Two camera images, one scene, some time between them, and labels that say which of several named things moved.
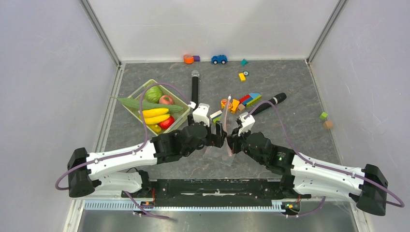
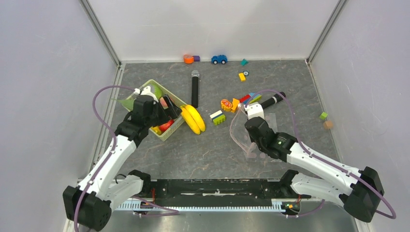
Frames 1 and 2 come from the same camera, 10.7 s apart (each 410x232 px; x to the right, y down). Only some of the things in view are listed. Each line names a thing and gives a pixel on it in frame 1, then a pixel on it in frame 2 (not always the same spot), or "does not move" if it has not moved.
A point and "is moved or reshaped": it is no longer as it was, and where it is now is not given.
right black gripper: x=233 y=140 -> x=252 y=139
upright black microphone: x=195 y=75 does not move
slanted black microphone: x=276 y=99 does not move
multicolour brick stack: x=250 y=99 does not move
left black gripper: x=216 y=139 -> x=169 y=113
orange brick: x=235 y=103 does not move
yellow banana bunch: x=155 y=115 is moved or reshaped
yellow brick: x=242 y=77 does not move
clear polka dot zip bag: x=223 y=155 is moved or reshaped
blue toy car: x=220 y=59 does not move
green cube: x=323 y=115 does not move
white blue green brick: x=216 y=116 does not move
